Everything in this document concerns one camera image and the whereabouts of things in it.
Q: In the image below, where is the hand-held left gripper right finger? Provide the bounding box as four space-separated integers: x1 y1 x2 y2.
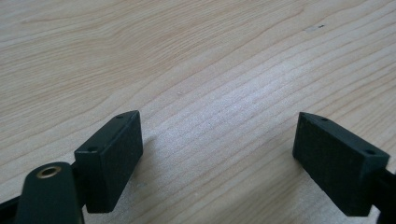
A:
292 111 390 217

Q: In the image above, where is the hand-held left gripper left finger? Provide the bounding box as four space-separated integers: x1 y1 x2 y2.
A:
74 109 144 215

